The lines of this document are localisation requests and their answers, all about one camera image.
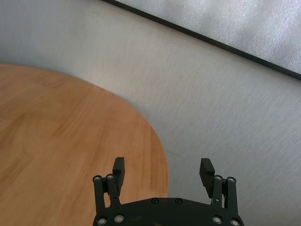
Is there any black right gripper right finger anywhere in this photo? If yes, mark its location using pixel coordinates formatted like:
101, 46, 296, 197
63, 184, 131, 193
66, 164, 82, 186
199, 158, 238, 210

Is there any black wall rail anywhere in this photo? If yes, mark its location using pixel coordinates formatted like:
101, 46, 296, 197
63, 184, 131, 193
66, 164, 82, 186
101, 0, 301, 80

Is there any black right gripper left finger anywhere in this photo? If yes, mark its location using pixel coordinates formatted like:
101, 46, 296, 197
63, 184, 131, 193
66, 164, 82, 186
93, 157, 126, 210

